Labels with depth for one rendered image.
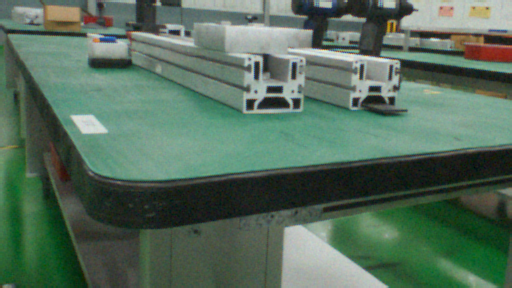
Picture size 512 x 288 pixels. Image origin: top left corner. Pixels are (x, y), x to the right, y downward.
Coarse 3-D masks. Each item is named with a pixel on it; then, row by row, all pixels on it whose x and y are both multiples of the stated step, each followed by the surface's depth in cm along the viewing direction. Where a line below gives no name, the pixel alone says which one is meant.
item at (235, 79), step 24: (144, 48) 128; (168, 48) 113; (192, 48) 95; (168, 72) 110; (192, 72) 99; (216, 72) 85; (240, 72) 76; (264, 72) 81; (288, 72) 79; (216, 96) 85; (240, 96) 76; (264, 96) 77; (288, 96) 79
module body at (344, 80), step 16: (288, 48) 108; (304, 48) 113; (320, 64) 95; (336, 64) 89; (352, 64) 85; (368, 64) 93; (384, 64) 89; (304, 80) 98; (320, 80) 96; (336, 80) 89; (352, 80) 85; (368, 80) 92; (384, 80) 89; (320, 96) 94; (336, 96) 89; (352, 96) 86; (368, 96) 94; (384, 96) 89
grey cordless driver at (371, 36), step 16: (352, 0) 109; (368, 0) 108; (384, 0) 110; (400, 0) 114; (368, 16) 110; (384, 16) 112; (400, 16) 115; (368, 32) 111; (384, 32) 115; (368, 48) 112; (400, 80) 116
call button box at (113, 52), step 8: (88, 48) 127; (96, 48) 122; (104, 48) 123; (112, 48) 124; (120, 48) 125; (96, 56) 122; (104, 56) 123; (112, 56) 124; (120, 56) 125; (88, 64) 128; (96, 64) 123; (104, 64) 124; (112, 64) 124; (120, 64) 125; (128, 64) 129
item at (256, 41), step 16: (208, 32) 86; (224, 32) 80; (240, 32) 81; (256, 32) 82; (272, 32) 83; (288, 32) 85; (208, 48) 86; (224, 48) 80; (240, 48) 81; (256, 48) 82; (272, 48) 84
